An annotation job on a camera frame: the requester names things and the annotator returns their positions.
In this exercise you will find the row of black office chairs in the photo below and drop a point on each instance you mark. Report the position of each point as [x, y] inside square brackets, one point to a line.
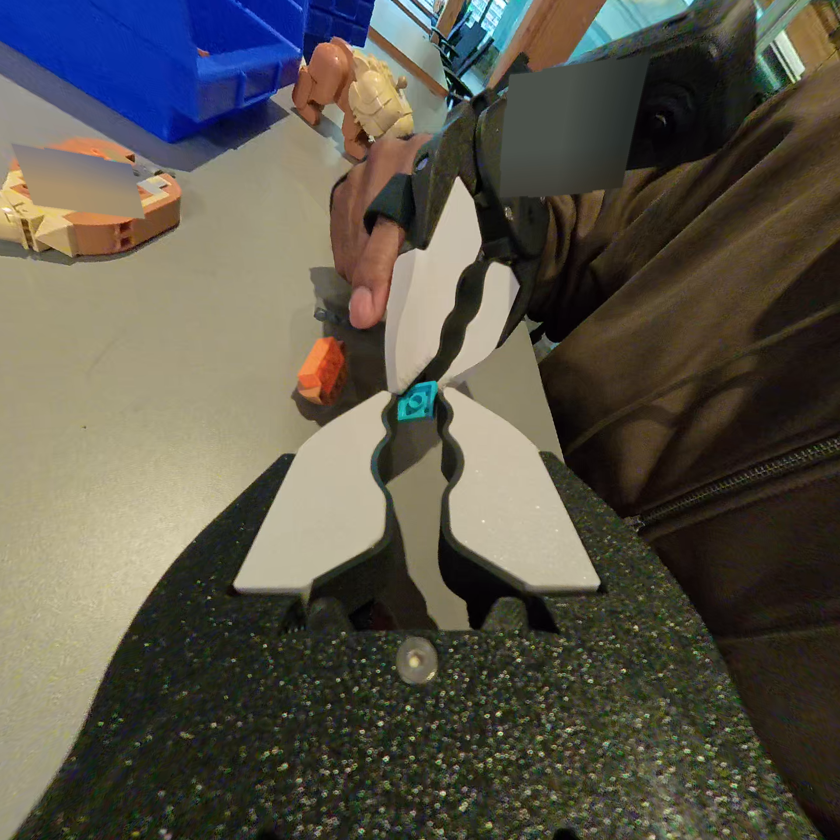
[463, 52]

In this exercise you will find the stack of blue bins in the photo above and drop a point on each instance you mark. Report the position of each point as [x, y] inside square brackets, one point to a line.
[338, 26]

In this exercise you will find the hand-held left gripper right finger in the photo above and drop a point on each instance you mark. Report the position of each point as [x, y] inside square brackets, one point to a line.
[518, 518]

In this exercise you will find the brown tan brick-built model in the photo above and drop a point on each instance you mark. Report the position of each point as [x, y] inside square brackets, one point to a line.
[98, 229]

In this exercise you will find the turquoise square plate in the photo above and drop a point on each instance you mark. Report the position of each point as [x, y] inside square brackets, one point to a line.
[417, 401]

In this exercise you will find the blue plastic bin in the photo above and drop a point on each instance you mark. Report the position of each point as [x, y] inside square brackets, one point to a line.
[131, 65]

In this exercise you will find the brown tan brick-built animal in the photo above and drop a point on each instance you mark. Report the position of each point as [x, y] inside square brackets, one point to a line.
[367, 98]

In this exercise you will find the person's right hand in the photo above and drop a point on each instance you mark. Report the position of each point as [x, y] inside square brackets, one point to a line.
[367, 262]

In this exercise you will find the orange brick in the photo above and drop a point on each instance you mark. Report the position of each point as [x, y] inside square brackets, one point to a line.
[313, 364]

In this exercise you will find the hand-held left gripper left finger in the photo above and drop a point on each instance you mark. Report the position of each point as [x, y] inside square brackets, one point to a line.
[315, 518]

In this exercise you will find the grey desk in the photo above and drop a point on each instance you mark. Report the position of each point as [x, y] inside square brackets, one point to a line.
[131, 394]

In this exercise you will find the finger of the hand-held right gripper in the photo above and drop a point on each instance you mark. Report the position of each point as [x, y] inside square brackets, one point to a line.
[426, 302]
[499, 302]

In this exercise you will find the wooden post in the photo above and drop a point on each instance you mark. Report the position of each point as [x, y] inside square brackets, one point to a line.
[544, 33]

